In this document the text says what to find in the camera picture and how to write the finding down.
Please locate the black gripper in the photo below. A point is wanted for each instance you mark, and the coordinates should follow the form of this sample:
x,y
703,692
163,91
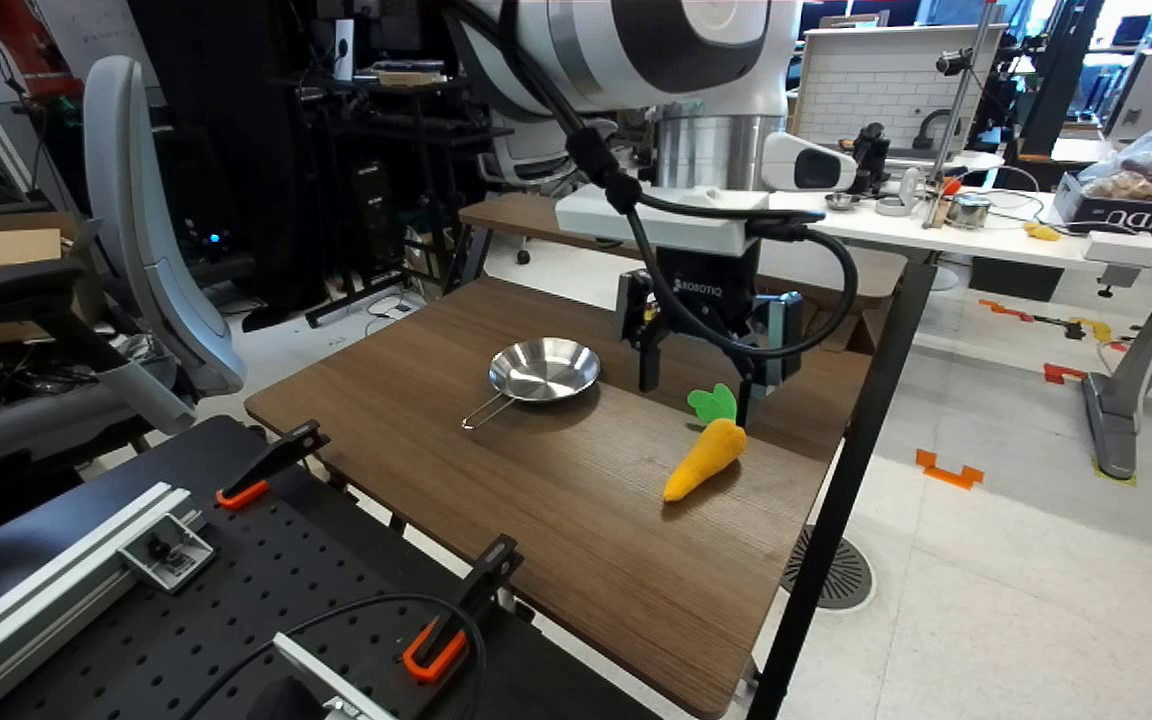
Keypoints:
x,y
708,303

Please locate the yellow carrot plush toy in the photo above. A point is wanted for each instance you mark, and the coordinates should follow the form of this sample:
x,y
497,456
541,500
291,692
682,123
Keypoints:
x,y
704,452

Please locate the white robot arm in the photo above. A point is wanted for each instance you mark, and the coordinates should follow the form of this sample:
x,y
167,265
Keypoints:
x,y
736,40

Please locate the small steel pan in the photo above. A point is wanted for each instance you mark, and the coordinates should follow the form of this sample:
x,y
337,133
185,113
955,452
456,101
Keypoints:
x,y
541,369

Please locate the black metal table leg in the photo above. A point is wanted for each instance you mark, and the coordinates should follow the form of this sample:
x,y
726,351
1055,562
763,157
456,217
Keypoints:
x,y
859,464

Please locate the round floor drain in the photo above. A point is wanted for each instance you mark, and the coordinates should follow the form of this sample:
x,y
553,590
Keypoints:
x,y
846,575

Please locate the white grey desk device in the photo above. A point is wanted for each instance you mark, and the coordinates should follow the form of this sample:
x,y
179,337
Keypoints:
x,y
804,160

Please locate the white desk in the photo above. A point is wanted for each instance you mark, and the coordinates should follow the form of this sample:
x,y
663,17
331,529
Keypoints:
x,y
1002,232

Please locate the orange black bar clamp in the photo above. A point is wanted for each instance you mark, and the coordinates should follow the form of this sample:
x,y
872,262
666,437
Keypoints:
x,y
268,464
456,623

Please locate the white perforated panel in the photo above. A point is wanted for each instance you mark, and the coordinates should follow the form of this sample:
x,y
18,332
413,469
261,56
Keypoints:
x,y
890,81

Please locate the black equipment rack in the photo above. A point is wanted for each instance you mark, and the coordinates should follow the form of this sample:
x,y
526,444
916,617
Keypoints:
x,y
388,173

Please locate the box of packaged snacks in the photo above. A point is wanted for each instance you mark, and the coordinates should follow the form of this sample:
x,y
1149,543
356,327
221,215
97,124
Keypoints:
x,y
1142,187

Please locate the black perforated breadboard table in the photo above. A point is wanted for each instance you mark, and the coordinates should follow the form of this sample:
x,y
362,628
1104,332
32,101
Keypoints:
x,y
228,600

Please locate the grey office chair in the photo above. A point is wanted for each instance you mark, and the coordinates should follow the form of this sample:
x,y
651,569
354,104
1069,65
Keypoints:
x,y
151,227

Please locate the short aluminium rail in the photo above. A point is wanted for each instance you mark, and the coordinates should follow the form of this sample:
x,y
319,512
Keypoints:
x,y
322,672

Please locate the long aluminium rail with bracket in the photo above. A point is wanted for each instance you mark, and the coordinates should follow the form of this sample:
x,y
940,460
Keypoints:
x,y
41,575

